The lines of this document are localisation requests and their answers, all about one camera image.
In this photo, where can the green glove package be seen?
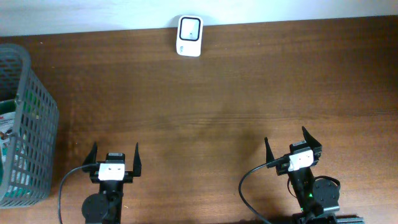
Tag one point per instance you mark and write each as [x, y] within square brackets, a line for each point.
[8, 112]

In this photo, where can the grey plastic mesh basket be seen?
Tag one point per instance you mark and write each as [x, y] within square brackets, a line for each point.
[27, 178]

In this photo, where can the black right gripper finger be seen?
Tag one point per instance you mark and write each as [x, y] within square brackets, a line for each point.
[312, 142]
[269, 155]

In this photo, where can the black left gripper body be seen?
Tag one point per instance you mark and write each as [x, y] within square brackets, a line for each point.
[131, 173]

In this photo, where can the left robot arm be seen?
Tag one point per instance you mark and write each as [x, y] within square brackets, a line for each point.
[105, 206]

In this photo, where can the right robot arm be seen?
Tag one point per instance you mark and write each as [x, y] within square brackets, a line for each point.
[317, 196]

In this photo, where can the white barcode scanner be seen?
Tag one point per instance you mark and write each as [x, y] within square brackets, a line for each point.
[189, 36]

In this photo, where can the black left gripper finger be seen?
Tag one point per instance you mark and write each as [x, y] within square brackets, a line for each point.
[137, 165]
[89, 164]

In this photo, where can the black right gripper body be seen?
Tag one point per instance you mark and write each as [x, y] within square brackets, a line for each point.
[282, 169]

